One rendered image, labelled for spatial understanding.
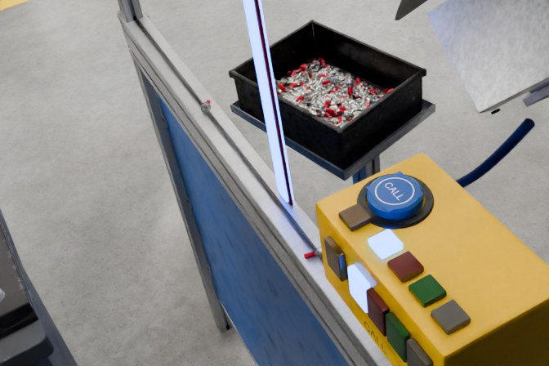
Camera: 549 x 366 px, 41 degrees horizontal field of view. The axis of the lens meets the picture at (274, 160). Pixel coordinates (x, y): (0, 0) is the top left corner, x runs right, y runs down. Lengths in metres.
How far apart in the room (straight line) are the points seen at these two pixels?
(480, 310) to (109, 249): 1.69
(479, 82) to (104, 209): 1.54
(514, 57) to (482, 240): 0.37
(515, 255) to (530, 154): 1.70
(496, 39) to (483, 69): 0.04
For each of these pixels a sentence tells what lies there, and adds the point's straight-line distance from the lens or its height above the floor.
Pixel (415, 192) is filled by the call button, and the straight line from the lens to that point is 0.54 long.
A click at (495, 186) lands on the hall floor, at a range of 2.10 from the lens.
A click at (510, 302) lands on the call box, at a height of 1.07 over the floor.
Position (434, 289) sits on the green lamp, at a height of 1.08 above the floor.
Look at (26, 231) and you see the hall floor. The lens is 2.26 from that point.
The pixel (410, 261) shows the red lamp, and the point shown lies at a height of 1.08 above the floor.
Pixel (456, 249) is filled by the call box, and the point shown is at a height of 1.07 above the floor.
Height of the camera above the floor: 1.46
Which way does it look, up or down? 41 degrees down
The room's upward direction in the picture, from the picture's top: 10 degrees counter-clockwise
